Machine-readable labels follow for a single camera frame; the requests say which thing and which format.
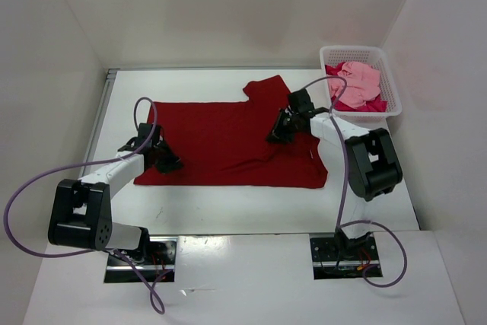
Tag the pink t-shirt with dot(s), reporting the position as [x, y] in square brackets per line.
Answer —
[357, 81]

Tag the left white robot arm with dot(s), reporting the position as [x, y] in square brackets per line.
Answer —
[82, 210]

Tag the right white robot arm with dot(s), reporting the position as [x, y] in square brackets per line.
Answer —
[371, 165]

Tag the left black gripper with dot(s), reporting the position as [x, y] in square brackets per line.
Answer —
[173, 162]

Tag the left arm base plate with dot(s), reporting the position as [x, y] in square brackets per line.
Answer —
[155, 263]

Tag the white plastic basket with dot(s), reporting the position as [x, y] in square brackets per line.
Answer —
[361, 84]

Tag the dark red t-shirt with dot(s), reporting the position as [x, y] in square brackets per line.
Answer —
[224, 143]

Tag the magenta t-shirt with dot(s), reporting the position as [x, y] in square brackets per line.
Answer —
[374, 106]

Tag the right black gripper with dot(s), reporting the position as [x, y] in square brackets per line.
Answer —
[276, 135]

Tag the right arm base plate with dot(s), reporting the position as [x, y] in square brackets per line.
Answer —
[329, 262]

